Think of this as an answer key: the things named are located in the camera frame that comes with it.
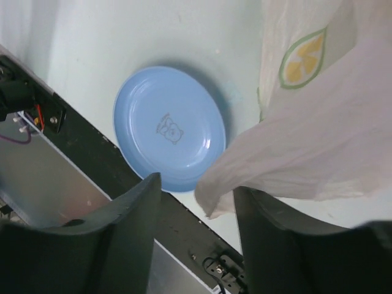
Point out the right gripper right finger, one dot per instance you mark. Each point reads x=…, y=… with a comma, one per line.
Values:
x=287, y=251

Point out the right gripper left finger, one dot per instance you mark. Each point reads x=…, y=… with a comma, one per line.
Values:
x=109, y=250

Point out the white plastic bag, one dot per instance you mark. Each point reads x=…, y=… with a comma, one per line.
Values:
x=325, y=100

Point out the blue plastic plate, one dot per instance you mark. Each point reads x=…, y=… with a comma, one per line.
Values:
x=166, y=122

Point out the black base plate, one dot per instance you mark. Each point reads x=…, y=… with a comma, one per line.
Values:
x=54, y=175

